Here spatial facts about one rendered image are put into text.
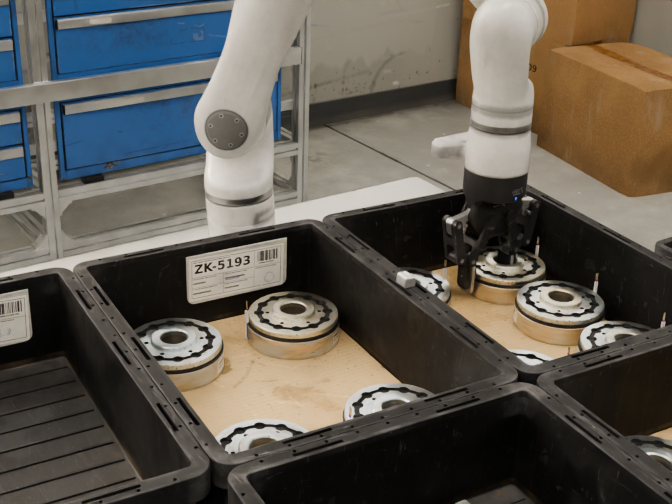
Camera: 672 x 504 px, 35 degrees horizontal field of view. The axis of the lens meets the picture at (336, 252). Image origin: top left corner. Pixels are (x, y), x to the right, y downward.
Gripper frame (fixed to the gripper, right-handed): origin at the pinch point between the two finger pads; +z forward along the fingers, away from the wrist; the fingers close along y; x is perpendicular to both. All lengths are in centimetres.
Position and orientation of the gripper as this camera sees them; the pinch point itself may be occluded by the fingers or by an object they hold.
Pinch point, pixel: (486, 274)
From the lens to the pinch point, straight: 132.3
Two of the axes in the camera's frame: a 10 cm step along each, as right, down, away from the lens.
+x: -5.6, -3.7, 7.4
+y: 8.3, -2.2, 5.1
